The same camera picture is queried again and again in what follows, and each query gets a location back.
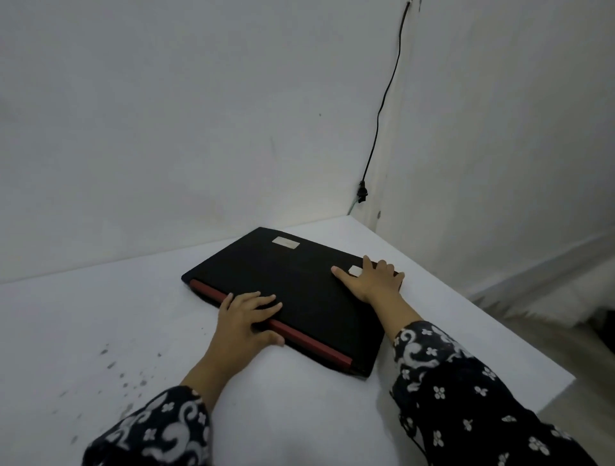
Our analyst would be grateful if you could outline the person's right hand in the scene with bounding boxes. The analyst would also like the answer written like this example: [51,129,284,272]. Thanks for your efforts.
[331,255,406,308]

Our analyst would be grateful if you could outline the person's left hand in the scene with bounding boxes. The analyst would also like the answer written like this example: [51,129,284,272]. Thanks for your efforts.
[206,291,285,366]

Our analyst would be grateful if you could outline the black laptop with red strip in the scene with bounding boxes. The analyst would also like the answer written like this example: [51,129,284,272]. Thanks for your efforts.
[181,227,405,378]

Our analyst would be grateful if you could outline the person's right forearm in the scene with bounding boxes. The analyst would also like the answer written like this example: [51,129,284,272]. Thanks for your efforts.
[379,297,598,466]

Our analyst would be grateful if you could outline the person's left forearm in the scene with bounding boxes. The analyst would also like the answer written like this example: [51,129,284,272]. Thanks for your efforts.
[82,353,241,466]

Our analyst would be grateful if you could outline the black wall cable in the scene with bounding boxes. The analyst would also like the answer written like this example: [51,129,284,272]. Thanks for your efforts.
[360,0,413,186]

